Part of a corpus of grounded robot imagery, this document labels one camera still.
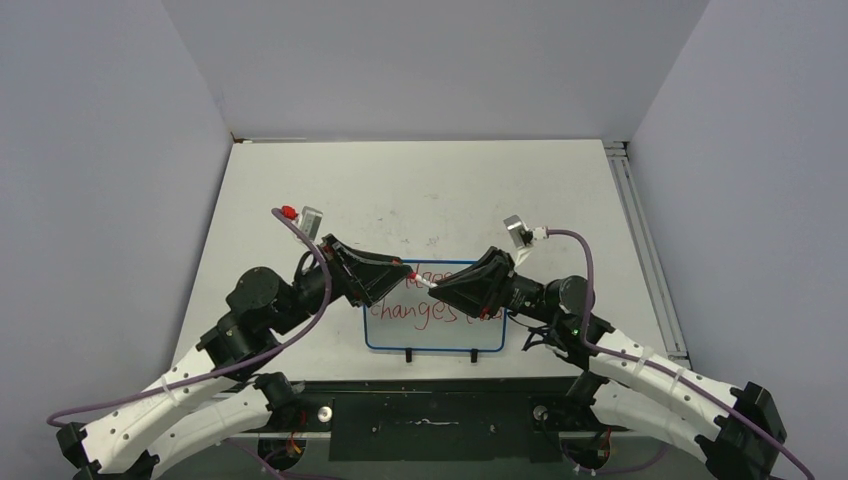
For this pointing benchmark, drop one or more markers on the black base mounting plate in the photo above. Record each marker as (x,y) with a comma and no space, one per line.
(430,420)

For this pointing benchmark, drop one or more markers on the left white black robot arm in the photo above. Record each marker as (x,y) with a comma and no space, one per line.
(216,390)

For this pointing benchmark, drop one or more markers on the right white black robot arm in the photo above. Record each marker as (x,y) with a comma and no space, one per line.
(736,432)

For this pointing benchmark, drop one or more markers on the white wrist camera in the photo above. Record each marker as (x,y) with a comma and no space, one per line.
(522,236)
(309,222)

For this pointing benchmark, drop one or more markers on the aluminium frame rail right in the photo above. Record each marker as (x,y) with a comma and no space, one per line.
(657,285)

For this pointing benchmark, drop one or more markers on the blue framed whiteboard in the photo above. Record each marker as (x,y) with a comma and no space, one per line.
(409,317)

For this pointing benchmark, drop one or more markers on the red whiteboard marker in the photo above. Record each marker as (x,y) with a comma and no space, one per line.
(420,280)

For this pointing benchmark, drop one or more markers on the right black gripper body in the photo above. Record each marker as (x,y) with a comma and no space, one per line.
(495,290)

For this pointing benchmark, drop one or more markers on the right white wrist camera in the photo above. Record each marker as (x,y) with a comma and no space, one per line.
(522,236)

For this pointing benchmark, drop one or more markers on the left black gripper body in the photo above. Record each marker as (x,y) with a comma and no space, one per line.
(352,285)

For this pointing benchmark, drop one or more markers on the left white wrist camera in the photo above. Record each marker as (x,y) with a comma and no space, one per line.
(309,222)

